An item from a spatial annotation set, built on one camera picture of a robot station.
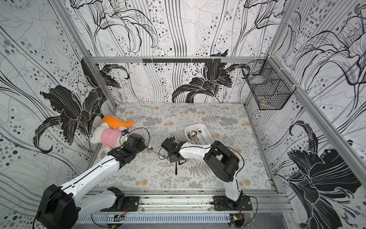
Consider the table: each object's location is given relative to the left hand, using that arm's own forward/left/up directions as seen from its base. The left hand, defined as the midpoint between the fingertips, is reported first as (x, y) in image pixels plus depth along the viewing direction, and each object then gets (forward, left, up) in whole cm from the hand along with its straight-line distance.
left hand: (143, 145), depth 85 cm
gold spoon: (+13, -31, -6) cm, 35 cm away
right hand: (-1, -20, -11) cm, 23 cm away
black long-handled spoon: (-10, -20, -9) cm, 24 cm away
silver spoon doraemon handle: (+12, -28, -7) cm, 31 cm away
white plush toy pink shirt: (+7, +25, 0) cm, 26 cm away
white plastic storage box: (+14, -40, -5) cm, 42 cm away
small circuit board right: (-34, -54, -9) cm, 65 cm away
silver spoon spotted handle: (+1, -3, -6) cm, 6 cm away
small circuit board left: (-36, +6, -12) cm, 38 cm away
